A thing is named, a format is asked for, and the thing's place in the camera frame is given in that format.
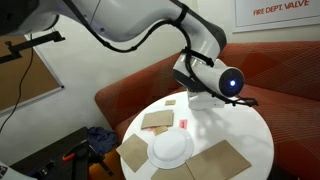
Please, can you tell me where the cork board with silver frame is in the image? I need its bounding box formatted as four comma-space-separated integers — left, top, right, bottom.
0, 33, 65, 116

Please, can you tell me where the large brown paper napkin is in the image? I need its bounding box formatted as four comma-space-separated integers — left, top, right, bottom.
185, 139, 253, 180

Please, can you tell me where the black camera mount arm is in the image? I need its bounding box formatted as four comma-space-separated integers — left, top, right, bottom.
0, 29, 67, 65

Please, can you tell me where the blue cloth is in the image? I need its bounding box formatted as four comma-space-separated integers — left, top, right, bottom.
87, 126, 119, 156

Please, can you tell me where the white device with sticker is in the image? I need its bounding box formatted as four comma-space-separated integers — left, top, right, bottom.
0, 161, 38, 180

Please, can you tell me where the white fire dept valve sign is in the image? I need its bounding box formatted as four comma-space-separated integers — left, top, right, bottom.
232, 0, 320, 34

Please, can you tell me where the white wrist mount box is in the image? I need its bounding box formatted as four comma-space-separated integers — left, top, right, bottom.
187, 91, 226, 111

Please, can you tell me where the orange handled clamp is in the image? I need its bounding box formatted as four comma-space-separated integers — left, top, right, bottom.
62, 152, 77, 162

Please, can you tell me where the black camera cable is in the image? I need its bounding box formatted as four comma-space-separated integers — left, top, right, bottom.
0, 34, 35, 133

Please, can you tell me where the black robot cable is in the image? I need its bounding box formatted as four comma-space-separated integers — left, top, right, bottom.
63, 0, 260, 108

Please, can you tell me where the black stand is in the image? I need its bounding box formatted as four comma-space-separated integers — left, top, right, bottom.
9, 126, 114, 180

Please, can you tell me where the white round plate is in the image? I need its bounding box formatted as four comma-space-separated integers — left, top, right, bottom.
147, 128, 195, 170

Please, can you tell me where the red fabric sofa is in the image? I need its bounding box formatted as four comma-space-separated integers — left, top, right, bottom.
94, 40, 320, 180

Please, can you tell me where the black power outlet box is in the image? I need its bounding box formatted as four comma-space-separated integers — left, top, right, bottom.
36, 161, 56, 178

